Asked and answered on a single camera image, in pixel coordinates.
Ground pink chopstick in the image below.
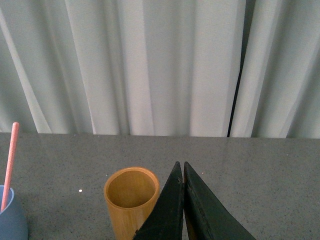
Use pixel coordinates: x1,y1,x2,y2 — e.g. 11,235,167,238
0,122,20,213

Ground light blue plastic cup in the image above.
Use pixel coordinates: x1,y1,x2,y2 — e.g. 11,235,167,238
0,188,29,240

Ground white pleated curtain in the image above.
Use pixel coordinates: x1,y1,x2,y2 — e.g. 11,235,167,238
0,0,320,139

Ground bamboo chopstick holder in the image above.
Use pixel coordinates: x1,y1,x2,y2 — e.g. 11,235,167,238
103,167,160,240

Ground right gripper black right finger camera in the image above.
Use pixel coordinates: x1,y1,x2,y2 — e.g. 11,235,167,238
183,162,255,240

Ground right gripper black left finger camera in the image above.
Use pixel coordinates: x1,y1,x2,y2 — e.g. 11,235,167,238
133,161,184,240

